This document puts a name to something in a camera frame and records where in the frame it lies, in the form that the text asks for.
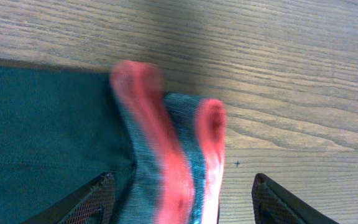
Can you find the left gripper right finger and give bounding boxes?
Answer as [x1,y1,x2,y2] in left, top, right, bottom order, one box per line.
[252,173,337,224]

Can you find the black leggings with red waistband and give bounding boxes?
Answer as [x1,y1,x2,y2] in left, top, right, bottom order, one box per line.
[0,61,226,223]

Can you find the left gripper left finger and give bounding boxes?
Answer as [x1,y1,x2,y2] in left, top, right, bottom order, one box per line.
[24,172,115,224]

